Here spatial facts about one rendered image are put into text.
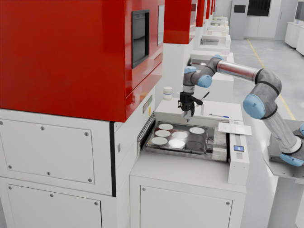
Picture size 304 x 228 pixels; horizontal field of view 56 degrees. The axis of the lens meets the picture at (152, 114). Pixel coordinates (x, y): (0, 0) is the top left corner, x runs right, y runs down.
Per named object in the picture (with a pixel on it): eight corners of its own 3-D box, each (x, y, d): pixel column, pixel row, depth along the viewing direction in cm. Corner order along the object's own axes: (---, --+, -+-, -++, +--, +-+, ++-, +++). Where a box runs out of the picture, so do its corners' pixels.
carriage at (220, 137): (211, 159, 169) (212, 154, 167) (214, 133, 201) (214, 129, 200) (225, 161, 167) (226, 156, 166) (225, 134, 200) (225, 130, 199)
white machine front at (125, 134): (112, 196, 140) (109, 122, 125) (150, 128, 214) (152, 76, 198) (118, 197, 139) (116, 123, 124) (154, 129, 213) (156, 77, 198)
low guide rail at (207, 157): (145, 151, 181) (145, 147, 180) (146, 150, 183) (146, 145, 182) (225, 162, 171) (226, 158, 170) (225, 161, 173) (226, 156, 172)
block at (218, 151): (212, 154, 168) (213, 149, 167) (212, 151, 171) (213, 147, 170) (226, 156, 166) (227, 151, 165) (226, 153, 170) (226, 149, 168)
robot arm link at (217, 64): (289, 67, 133) (211, 49, 169) (276, 84, 131) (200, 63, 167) (293, 83, 140) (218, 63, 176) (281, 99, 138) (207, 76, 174)
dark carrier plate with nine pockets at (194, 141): (147, 144, 174) (147, 144, 174) (159, 122, 205) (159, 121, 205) (203, 152, 167) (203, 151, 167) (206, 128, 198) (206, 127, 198)
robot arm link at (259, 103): (318, 151, 154) (272, 81, 131) (303, 172, 151) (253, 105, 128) (298, 145, 165) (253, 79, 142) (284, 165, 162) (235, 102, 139)
